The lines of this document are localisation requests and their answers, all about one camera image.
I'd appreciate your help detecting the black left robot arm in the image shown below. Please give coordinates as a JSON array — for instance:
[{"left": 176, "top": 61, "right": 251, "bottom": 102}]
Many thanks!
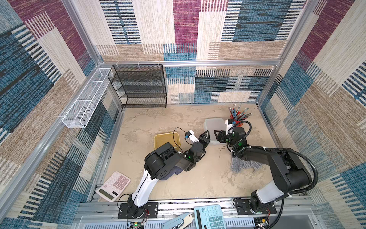
[{"left": 127, "top": 130, "right": 211, "bottom": 214}]

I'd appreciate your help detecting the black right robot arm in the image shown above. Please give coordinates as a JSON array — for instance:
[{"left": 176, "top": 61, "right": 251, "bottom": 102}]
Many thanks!
[{"left": 214, "top": 127, "right": 318, "bottom": 214}]

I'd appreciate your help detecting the yellow lunch box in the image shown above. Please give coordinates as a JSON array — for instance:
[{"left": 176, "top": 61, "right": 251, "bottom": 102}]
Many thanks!
[{"left": 153, "top": 132, "right": 181, "bottom": 149}]

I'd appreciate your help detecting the red pencil cup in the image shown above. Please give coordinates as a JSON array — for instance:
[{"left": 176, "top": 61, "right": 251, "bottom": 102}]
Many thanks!
[{"left": 228, "top": 113, "right": 243, "bottom": 127}]

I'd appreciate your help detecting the grey striped cloth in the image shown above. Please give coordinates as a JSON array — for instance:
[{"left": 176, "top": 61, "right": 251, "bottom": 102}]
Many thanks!
[{"left": 231, "top": 157, "right": 263, "bottom": 173}]

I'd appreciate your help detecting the dark blue cloth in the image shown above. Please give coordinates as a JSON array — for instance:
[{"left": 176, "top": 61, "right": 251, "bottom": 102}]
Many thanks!
[{"left": 171, "top": 166, "right": 184, "bottom": 175}]

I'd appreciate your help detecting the teal calculator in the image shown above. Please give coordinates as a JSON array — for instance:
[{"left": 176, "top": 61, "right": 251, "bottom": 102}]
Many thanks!
[{"left": 194, "top": 204, "right": 226, "bottom": 229}]

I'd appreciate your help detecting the light blue handheld device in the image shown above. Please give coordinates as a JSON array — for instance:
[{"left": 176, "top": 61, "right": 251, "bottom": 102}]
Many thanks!
[{"left": 162, "top": 213, "right": 193, "bottom": 229}]

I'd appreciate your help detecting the black mesh shelf rack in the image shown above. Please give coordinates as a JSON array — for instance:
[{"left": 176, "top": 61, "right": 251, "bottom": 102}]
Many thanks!
[{"left": 108, "top": 64, "right": 167, "bottom": 108}]

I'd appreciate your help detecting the pink calculator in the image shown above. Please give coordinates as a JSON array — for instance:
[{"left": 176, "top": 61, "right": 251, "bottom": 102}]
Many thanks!
[{"left": 96, "top": 171, "right": 131, "bottom": 202}]

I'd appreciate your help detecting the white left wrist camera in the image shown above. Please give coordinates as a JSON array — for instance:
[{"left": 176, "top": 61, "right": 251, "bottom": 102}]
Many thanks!
[{"left": 185, "top": 130, "right": 199, "bottom": 143}]

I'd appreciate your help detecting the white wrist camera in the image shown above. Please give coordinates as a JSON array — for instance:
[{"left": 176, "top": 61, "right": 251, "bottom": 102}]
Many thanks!
[
  {"left": 185, "top": 130, "right": 199, "bottom": 143},
  {"left": 225, "top": 119, "right": 235, "bottom": 135}
]

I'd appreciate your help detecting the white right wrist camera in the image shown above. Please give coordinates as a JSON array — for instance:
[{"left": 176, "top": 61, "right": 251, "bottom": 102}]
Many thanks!
[{"left": 225, "top": 119, "right": 235, "bottom": 135}]

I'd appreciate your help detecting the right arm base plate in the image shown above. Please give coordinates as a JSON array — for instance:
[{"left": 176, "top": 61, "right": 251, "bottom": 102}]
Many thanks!
[{"left": 232, "top": 198, "right": 277, "bottom": 215}]

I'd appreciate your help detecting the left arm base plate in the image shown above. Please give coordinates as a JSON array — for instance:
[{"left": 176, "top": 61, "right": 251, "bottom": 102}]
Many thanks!
[{"left": 117, "top": 202, "right": 159, "bottom": 219}]

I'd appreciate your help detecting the white wire basket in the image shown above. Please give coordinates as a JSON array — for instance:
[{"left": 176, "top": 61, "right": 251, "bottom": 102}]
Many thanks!
[{"left": 63, "top": 68, "right": 110, "bottom": 128}]

